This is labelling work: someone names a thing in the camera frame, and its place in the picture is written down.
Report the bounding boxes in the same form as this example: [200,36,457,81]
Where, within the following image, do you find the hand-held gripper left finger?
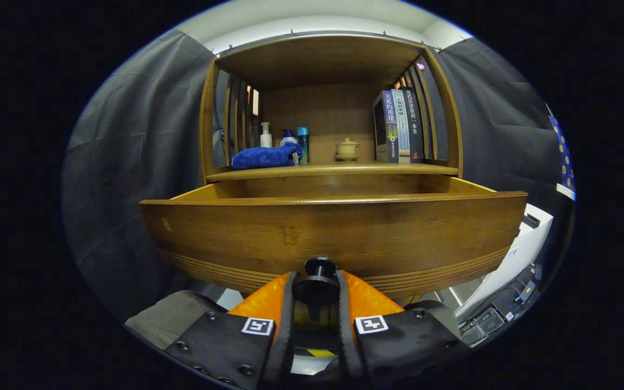
[163,271,297,390]

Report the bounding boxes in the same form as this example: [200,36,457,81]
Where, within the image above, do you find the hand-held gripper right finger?
[336,270,470,390]

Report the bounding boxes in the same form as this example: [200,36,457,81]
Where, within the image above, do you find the wooden countertop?
[206,160,459,182]

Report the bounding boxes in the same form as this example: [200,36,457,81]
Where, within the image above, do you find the black electronic device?
[458,265,543,347]

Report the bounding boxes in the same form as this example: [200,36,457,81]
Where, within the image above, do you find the blue folded towel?
[231,142,303,170]

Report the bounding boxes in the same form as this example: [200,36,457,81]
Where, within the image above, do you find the beige lidded teacup with saucer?
[335,138,360,161]

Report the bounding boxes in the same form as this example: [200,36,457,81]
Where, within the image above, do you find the dark book with blue spine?
[373,90,399,163]

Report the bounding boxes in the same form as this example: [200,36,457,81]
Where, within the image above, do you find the light blue book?
[391,89,411,164]

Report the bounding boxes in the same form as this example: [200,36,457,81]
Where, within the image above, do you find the black book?
[401,87,424,163]

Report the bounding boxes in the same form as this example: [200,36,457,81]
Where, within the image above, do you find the blue polka dot gift bag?
[546,104,576,193]

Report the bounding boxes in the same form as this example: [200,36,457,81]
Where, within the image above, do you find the white cabinet with black handles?
[456,203,554,320]

